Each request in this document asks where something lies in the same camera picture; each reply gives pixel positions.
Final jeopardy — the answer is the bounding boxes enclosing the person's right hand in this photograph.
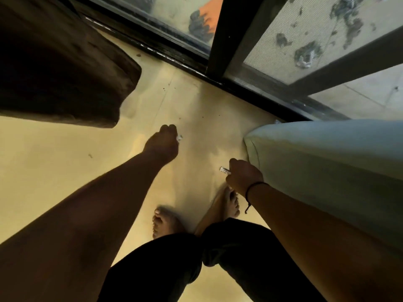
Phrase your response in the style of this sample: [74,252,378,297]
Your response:
[225,158,265,197]

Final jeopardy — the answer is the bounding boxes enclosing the person's left hand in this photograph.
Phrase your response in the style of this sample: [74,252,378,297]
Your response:
[143,124,179,165]

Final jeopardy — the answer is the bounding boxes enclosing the person's right forearm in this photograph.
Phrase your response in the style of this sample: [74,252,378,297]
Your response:
[246,182,403,302]

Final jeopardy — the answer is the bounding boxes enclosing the person's left forearm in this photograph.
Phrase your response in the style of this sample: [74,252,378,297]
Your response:
[0,150,170,302]

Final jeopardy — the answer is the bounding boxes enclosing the person's right foot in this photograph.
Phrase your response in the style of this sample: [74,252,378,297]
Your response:
[194,185,241,237]

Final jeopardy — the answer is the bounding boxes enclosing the person's foot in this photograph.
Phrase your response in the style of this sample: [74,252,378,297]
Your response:
[152,206,187,240]
[194,185,241,237]

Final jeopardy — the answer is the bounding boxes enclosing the metal door floor track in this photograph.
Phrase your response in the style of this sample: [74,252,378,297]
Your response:
[71,0,348,122]

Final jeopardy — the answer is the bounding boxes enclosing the person's left foot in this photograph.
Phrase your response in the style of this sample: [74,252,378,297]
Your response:
[152,206,187,240]

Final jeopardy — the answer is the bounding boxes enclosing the black trousers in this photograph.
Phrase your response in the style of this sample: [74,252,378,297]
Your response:
[97,217,327,302]

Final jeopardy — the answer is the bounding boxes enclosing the pale green curtain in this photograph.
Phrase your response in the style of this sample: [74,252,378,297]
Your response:
[244,119,403,253]

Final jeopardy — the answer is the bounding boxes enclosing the dark grey rag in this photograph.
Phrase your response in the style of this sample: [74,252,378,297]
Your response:
[188,9,215,42]

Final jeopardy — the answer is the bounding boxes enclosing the orange cloth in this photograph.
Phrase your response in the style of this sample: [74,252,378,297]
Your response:
[198,0,225,34]

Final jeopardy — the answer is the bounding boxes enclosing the dark brown curtain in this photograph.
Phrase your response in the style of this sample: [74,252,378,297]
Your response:
[0,0,142,129]

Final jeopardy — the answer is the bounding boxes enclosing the dusty mesh screen panel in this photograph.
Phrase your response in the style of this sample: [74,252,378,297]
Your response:
[243,0,403,85]

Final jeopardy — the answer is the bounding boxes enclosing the black cord wristband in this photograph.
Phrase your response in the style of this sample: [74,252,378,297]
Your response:
[244,182,270,214]

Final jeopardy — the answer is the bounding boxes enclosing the black sliding door frame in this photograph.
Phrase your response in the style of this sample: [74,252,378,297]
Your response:
[205,0,403,101]

